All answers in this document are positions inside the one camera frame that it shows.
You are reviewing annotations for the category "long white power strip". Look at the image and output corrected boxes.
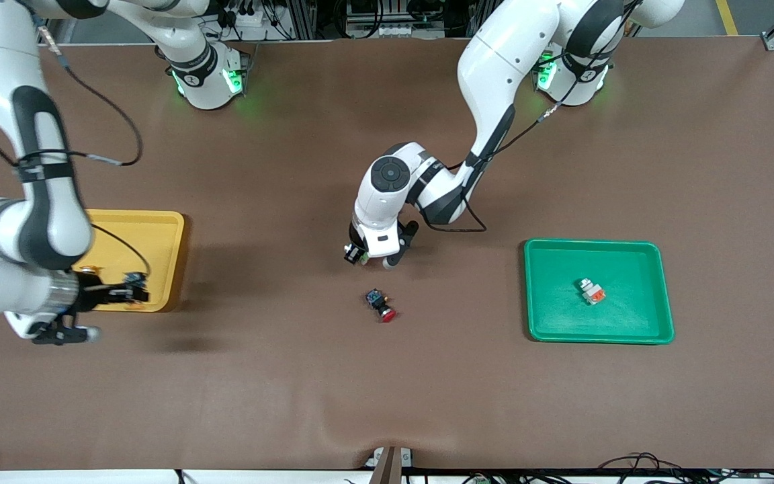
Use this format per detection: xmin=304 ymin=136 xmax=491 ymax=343
xmin=345 ymin=20 xmax=447 ymax=40

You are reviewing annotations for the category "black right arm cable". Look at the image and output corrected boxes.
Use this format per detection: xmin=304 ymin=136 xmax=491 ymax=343
xmin=14 ymin=17 xmax=153 ymax=280

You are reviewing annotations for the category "brown table cover mat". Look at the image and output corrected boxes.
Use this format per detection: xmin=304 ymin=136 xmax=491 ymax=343
xmin=0 ymin=37 xmax=774 ymax=471

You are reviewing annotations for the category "white power strip with plugs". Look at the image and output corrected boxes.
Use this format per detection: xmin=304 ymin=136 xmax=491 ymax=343
xmin=226 ymin=5 xmax=268 ymax=29

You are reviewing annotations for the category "red mushroom push button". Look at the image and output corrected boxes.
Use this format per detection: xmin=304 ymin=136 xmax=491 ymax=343
xmin=365 ymin=289 xmax=397 ymax=323

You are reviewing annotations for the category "white square orange button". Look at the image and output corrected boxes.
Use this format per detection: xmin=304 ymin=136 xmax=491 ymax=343
xmin=578 ymin=277 xmax=607 ymax=306

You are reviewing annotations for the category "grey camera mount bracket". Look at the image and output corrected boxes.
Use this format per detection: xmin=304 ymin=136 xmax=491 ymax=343
xmin=365 ymin=446 xmax=415 ymax=484

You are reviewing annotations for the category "black cable bundle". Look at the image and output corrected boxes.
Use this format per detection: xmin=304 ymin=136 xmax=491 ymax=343
xmin=599 ymin=452 xmax=774 ymax=484

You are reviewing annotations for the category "yellow plastic tray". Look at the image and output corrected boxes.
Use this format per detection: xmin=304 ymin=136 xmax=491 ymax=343
xmin=71 ymin=209 xmax=185 ymax=313

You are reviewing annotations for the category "green plastic tray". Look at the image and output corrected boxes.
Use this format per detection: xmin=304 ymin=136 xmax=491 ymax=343
xmin=523 ymin=239 xmax=675 ymax=345

